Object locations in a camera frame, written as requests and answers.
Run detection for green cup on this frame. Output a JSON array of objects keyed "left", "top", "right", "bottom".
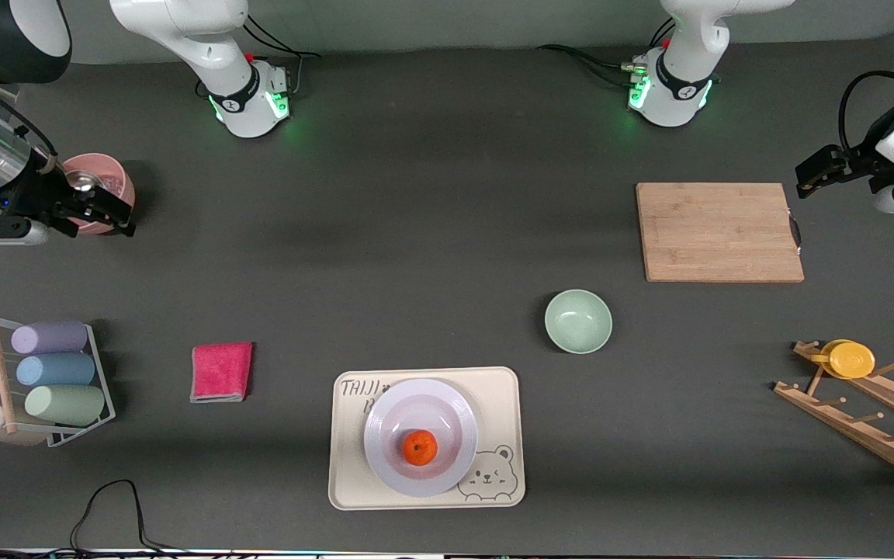
[{"left": 24, "top": 384, "right": 106, "bottom": 426}]

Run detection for black table cable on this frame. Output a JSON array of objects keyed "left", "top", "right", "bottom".
[{"left": 67, "top": 479, "right": 180, "bottom": 554}]

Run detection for pale green bowl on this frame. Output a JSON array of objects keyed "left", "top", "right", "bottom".
[{"left": 545, "top": 289, "right": 614, "bottom": 355}]

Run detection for orange fruit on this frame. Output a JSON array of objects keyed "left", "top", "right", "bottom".
[{"left": 403, "top": 429, "right": 439, "bottom": 467}]

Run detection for beige bear print tray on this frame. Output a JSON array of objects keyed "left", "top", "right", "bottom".
[{"left": 328, "top": 366, "right": 526, "bottom": 511}]

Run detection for wooden peg drying rack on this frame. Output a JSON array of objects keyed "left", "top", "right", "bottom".
[{"left": 773, "top": 340, "right": 894, "bottom": 489}]

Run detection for pink folded cloth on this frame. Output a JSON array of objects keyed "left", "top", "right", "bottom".
[{"left": 189, "top": 342, "right": 254, "bottom": 404}]

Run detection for white round plate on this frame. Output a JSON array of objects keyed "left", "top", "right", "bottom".
[{"left": 363, "top": 378, "right": 480, "bottom": 498}]

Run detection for purple cup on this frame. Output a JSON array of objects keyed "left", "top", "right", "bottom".
[{"left": 11, "top": 321, "right": 89, "bottom": 355}]

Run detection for pink bowl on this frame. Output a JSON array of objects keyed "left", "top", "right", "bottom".
[{"left": 59, "top": 153, "right": 136, "bottom": 235}]

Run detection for yellow cup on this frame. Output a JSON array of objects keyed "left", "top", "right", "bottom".
[{"left": 821, "top": 339, "right": 876, "bottom": 380}]

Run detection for black left arm base cables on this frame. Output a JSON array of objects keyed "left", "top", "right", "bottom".
[{"left": 536, "top": 16, "right": 677, "bottom": 88}]

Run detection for black right arm base cables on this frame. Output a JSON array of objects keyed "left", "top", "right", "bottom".
[{"left": 244, "top": 12, "right": 322, "bottom": 98}]

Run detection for blue cup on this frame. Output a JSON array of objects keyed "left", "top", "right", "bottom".
[{"left": 16, "top": 352, "right": 96, "bottom": 387}]

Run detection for wooden cutting board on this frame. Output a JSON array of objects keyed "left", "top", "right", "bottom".
[{"left": 636, "top": 182, "right": 806, "bottom": 283}]

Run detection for black arm base cables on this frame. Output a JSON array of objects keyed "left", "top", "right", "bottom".
[
  {"left": 244, "top": 12, "right": 322, "bottom": 98},
  {"left": 536, "top": 16, "right": 677, "bottom": 88}
]

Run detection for white wire cup rack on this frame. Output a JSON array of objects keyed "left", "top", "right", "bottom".
[{"left": 0, "top": 312, "right": 116, "bottom": 449}]

